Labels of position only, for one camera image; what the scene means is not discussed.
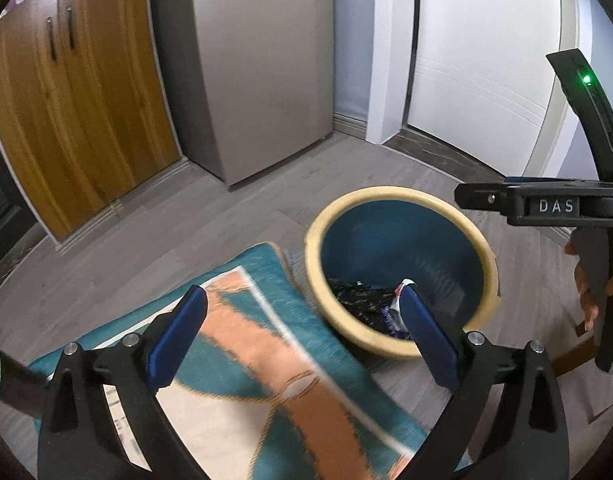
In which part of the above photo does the white interior door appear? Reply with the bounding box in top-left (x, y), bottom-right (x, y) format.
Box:
top-left (407, 0), bottom-right (563, 176)

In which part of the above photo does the teal orange patterned rug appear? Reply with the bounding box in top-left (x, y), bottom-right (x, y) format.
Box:
top-left (33, 244), bottom-right (427, 479)

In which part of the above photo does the person's right hand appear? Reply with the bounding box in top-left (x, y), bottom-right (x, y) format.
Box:
top-left (573, 262), bottom-right (613, 330)

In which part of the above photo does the wooden cabinet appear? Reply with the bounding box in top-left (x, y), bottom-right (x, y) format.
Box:
top-left (0, 0), bottom-right (182, 242)

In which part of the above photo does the black entrance door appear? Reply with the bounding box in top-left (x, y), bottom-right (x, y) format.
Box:
top-left (0, 150), bottom-right (36, 262)

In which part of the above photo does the black paper cup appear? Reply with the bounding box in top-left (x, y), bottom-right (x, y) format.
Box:
top-left (0, 351), bottom-right (49, 419)

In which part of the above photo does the black plastic trash bag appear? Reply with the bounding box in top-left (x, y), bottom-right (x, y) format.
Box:
top-left (328, 280), bottom-right (411, 340)

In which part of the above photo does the beige refrigerator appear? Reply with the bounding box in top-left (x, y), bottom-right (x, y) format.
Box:
top-left (150, 0), bottom-right (334, 186)

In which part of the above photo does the teal yellow-rimmed trash bin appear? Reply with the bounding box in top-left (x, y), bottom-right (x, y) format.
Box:
top-left (304, 186), bottom-right (501, 361)

